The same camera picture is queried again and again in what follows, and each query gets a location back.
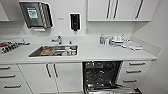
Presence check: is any dish soap bottle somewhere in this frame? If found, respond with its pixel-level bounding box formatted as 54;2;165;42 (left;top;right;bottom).
99;34;106;45

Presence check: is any white folded cloth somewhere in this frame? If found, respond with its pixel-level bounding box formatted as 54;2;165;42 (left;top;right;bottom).
122;40;144;52

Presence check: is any small white container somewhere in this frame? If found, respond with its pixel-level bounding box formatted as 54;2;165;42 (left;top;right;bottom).
104;37;111;46

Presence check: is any stack of white dishes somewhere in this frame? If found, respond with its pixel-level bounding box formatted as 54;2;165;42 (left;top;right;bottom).
110;34;125;47

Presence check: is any chrome faucet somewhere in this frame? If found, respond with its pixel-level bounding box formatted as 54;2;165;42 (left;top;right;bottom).
50;34;64;45

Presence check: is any grey paper towel dispenser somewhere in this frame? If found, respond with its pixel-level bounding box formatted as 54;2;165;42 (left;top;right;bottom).
18;0;54;32

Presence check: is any white cup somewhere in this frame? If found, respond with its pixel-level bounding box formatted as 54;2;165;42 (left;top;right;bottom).
64;48;75;56

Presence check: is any grey dishwasher rack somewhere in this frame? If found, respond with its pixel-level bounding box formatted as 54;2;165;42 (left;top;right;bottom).
84;71;118;89

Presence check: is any black soap dispenser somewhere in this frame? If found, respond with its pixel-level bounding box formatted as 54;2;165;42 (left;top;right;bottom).
68;12;81;35

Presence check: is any steel kitchen sink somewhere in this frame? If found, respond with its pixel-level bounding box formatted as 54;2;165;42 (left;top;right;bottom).
28;44;80;58

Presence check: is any white wall cabinet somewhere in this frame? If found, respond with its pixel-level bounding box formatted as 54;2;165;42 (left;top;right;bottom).
0;2;10;23
86;0;160;23

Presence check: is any stainless steel dishwasher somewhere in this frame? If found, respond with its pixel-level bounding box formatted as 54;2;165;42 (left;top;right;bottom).
81;59;145;94

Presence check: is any white two-door sink cabinet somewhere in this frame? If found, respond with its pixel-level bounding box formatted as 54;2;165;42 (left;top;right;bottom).
17;62;84;94

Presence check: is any small white wall label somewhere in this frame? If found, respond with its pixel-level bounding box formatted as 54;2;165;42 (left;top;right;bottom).
57;17;65;22

